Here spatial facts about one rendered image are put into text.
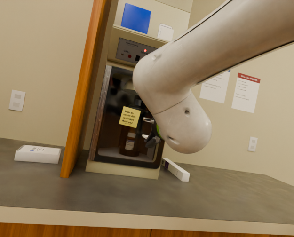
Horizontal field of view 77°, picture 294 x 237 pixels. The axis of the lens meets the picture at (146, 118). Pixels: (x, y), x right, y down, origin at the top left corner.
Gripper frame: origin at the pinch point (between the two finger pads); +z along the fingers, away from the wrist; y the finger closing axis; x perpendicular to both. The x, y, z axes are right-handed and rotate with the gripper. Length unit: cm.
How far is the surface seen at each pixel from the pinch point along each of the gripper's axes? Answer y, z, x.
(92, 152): -17.5, 4.3, 19.6
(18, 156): -24, 9, 48
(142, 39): 29.1, -5.0, 9.7
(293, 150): -3, 49, -142
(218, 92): 29, 48, -61
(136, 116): 0.3, 4.1, 4.6
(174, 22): 44.7, 5.6, -4.3
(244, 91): 35, 48, -83
